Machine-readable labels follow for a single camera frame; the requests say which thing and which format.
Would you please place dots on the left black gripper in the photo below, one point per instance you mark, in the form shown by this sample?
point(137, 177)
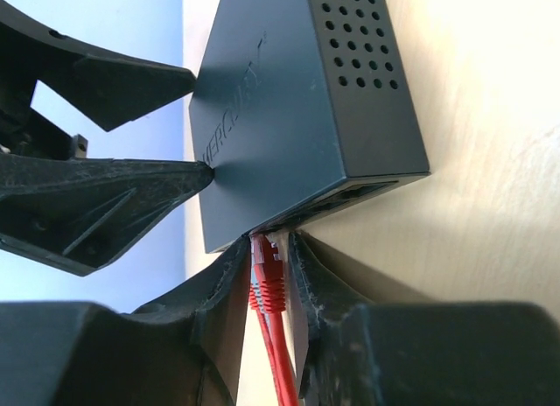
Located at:
point(81, 215)

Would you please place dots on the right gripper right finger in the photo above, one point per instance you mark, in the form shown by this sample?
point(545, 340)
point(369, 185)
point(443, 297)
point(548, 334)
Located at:
point(467, 353)

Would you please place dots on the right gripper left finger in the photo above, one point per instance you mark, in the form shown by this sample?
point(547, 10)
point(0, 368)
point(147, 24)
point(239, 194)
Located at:
point(183, 348)

